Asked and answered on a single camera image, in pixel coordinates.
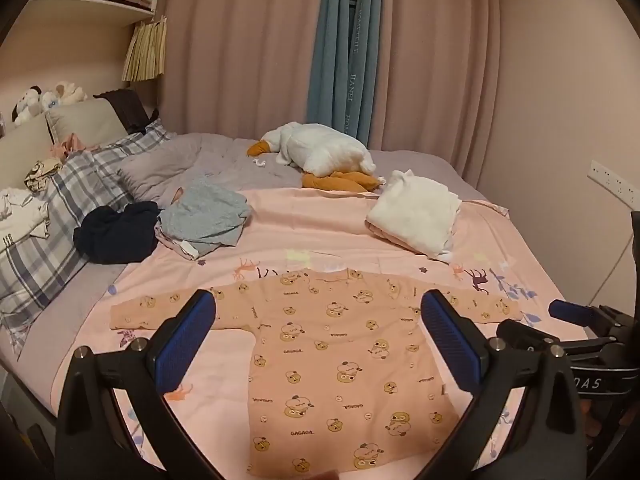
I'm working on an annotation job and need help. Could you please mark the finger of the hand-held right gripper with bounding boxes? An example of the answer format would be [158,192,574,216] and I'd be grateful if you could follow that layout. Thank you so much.
[548,299,632,343]
[496,318,603,362]

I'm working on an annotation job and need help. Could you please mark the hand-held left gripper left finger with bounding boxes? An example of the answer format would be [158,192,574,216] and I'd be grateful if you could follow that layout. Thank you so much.
[54,289,221,480]

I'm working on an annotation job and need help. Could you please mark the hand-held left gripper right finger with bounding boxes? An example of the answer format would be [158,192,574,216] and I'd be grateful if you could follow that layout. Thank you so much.
[420,289,588,480]

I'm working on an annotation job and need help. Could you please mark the peach printed small shirt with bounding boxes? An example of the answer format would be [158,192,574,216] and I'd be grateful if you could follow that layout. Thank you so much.
[109,267,524,480]

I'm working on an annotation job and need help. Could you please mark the pale pink garment white cuff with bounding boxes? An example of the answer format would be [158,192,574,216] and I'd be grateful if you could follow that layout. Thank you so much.
[154,222,202,262]

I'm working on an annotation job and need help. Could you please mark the dark navy crumpled garment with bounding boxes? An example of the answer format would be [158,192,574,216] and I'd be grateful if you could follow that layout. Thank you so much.
[73,201,162,266]

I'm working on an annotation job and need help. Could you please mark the grey crumpled garment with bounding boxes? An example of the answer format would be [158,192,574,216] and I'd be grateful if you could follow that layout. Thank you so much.
[159,178,251,248]

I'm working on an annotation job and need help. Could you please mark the white folded fluffy garment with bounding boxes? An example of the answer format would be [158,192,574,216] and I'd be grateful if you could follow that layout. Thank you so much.
[366,169,463,264]

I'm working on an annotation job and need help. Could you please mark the pink animal print bedspread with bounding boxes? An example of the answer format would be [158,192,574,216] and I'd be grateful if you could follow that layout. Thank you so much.
[60,186,591,480]

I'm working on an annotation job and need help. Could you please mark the grey plaid pillow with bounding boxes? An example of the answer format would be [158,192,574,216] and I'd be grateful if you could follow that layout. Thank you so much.
[0,119,177,347]

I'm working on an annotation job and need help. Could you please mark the grey bed sheet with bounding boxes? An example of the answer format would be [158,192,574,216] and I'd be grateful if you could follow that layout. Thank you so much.
[0,132,487,417]

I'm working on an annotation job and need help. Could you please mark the white crumpled garment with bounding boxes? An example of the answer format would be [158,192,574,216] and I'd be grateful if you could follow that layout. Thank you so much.
[0,187,52,253]

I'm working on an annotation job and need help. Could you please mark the black and cream printed cloth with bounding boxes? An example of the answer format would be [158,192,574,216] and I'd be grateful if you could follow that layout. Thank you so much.
[24,158,64,194]

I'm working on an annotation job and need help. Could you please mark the white goose plush toy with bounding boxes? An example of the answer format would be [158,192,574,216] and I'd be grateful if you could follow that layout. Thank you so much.
[246,123,386,194]

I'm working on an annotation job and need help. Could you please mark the dark brown garment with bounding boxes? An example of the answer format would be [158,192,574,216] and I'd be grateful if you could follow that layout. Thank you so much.
[93,89,161,135]

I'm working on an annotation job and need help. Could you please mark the beige headboard cushion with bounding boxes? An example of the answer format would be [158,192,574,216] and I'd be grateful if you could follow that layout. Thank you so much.
[0,115,57,196]
[45,97,131,150]

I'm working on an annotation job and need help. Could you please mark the cream plush toy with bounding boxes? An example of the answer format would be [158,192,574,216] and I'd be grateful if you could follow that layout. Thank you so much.
[52,81,89,107]

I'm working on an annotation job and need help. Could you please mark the pink curtain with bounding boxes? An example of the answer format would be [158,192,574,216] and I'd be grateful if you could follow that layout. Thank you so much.
[159,0,327,142]
[369,0,503,183]

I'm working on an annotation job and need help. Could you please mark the black and white plush dog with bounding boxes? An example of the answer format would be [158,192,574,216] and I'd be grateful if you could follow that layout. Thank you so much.
[12,86,44,127]

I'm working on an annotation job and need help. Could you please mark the row of thin yellowish booklets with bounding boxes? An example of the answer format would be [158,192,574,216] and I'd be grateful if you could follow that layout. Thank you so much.
[122,15,168,83]

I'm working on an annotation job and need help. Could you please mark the blue curtain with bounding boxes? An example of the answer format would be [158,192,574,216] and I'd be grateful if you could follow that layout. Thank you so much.
[306,0,384,150]

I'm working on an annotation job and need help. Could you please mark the thin white cable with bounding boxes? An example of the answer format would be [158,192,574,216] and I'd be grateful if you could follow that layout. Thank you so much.
[564,237,633,307]

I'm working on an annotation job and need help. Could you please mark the white wall socket strip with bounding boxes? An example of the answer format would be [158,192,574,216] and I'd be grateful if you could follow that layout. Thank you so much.
[590,160,640,209]

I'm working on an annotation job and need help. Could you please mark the white wall shelf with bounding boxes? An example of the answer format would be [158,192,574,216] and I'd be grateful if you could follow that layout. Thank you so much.
[0,0,157,47]

